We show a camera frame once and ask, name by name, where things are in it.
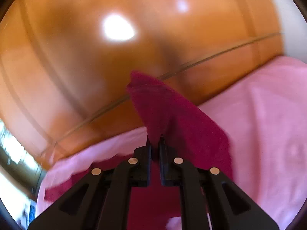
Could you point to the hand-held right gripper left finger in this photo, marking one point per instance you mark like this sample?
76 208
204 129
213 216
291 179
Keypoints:
146 154

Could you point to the bright window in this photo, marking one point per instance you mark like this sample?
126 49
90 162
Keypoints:
14 191

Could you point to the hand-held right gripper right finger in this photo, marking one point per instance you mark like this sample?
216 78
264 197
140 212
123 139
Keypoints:
163 154

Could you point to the wooden wardrobe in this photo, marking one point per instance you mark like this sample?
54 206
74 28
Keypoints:
72 60

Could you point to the dark red cloth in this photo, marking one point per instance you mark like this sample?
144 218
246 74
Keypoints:
168 105

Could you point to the pink bed sheet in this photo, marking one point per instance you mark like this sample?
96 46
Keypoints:
251 115

